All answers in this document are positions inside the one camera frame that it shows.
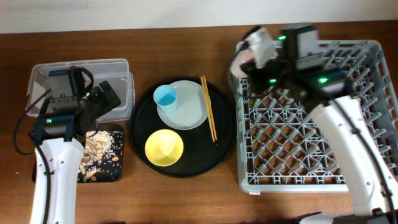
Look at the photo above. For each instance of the grey dishwasher rack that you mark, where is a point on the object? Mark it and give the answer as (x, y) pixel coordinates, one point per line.
(280, 149)

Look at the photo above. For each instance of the clear plastic waste bin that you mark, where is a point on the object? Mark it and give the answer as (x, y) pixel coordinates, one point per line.
(114, 70)

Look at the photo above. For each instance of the white label on bin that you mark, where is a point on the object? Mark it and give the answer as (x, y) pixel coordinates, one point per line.
(38, 91)

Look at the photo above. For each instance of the grey round plate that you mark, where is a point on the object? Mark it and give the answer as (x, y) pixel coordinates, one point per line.
(191, 109)

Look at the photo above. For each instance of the light blue cup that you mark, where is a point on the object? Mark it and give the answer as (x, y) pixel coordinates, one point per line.
(165, 96)

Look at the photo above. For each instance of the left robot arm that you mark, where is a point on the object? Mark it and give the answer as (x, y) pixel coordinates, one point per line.
(69, 110)

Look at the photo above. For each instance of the black rectangular tray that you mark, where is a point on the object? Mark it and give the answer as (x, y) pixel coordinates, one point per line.
(105, 174)

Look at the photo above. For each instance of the yellow bowl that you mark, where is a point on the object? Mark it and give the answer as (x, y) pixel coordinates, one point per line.
(164, 147)

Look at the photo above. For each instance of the round black serving tray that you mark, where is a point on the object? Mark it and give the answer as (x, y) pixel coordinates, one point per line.
(200, 153)

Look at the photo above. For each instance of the food scraps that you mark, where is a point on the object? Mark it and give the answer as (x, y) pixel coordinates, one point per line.
(96, 149)

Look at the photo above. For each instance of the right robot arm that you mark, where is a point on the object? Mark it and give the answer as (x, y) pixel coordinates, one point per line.
(295, 62)

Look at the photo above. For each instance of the pink cup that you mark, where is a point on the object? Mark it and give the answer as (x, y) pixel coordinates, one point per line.
(243, 64)

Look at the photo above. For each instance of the wooden chopstick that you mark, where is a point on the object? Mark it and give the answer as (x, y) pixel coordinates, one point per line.
(213, 122)
(208, 107)

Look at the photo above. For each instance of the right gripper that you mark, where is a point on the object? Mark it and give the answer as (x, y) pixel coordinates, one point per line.
(254, 67)

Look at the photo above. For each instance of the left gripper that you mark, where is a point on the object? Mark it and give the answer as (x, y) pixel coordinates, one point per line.
(104, 106)

